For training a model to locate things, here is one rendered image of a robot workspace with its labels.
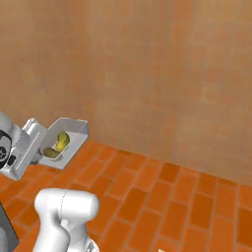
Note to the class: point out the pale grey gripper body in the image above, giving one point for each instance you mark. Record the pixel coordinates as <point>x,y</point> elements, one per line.
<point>29,144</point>

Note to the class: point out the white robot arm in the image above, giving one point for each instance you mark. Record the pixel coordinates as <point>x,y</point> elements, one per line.
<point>65,210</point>

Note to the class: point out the yellow-green cucumber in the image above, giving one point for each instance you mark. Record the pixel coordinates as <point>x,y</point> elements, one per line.
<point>62,141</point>

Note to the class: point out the dark grey appliance panel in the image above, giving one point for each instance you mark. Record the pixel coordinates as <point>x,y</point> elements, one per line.
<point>6,233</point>

